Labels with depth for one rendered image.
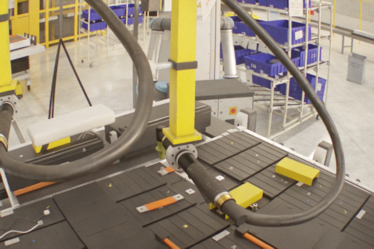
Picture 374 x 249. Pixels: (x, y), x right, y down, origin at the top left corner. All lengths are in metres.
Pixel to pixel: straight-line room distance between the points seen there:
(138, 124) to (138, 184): 0.54
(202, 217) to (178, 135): 0.24
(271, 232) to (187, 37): 0.56
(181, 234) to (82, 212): 0.30
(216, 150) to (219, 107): 1.14
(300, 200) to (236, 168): 0.29
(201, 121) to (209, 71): 1.39
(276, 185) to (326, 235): 0.32
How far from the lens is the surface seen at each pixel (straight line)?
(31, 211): 1.06
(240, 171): 1.20
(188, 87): 0.90
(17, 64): 5.44
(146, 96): 0.63
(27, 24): 10.49
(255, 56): 3.76
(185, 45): 0.87
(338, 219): 1.04
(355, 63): 7.10
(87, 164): 0.55
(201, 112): 1.44
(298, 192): 1.12
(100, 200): 1.05
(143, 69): 0.67
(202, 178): 0.86
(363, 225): 1.05
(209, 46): 2.77
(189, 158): 0.94
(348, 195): 1.17
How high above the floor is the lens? 1.62
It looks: 24 degrees down
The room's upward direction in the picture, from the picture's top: 1 degrees clockwise
